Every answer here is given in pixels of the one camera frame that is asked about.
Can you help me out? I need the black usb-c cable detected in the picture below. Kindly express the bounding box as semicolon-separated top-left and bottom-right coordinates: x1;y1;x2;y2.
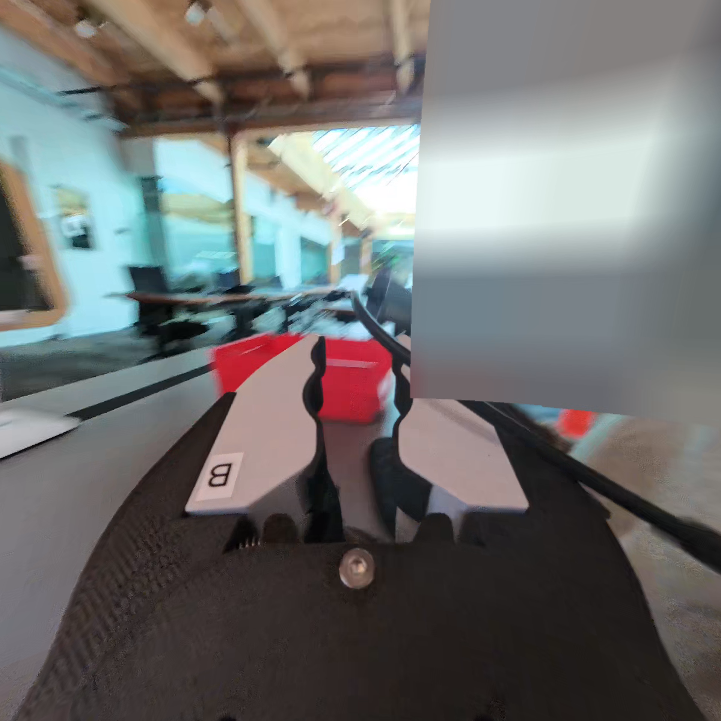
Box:
350;290;721;565

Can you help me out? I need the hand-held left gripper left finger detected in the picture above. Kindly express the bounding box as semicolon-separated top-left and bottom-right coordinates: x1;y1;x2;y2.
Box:
185;335;344;544

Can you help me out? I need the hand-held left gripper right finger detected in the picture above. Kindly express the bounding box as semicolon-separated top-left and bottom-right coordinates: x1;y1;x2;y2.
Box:
391;360;530;544

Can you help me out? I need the long wooden office desk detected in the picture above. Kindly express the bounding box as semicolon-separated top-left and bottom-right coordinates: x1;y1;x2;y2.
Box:
110;286;344;339

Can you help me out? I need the black flat panel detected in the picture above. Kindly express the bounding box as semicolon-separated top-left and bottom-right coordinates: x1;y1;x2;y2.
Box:
0;186;54;312

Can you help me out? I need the black office chair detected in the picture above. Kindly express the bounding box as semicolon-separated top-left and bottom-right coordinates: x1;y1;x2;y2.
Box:
127;265;208;351

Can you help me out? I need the door glass panel with logo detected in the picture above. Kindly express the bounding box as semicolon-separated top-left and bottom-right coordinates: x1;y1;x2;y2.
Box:
52;186;95;252

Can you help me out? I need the red plastic bin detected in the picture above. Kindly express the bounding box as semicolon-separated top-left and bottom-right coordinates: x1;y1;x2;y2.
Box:
211;332;394;424

